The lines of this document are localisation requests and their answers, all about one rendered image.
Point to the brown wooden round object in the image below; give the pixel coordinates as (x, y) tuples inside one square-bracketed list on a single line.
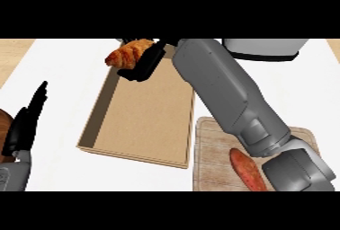
[(5, 125)]

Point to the open cardboard box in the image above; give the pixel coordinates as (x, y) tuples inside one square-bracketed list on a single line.
[(141, 116)]

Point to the pale wooden cutting board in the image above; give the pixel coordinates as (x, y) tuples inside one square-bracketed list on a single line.
[(212, 161)]

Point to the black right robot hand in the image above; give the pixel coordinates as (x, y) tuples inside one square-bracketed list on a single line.
[(144, 64)]

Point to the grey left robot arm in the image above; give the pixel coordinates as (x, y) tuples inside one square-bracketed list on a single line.
[(15, 170)]

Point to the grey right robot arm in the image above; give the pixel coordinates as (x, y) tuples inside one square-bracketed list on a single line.
[(230, 99)]

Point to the orange sweet potato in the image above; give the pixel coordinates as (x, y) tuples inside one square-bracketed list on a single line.
[(248, 170)]

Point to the white and black appliance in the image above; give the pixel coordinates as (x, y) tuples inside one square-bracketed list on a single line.
[(265, 48)]

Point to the golden brown croissant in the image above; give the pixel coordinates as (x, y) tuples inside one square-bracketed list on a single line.
[(128, 54)]

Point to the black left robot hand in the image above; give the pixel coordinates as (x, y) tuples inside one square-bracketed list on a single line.
[(27, 122)]

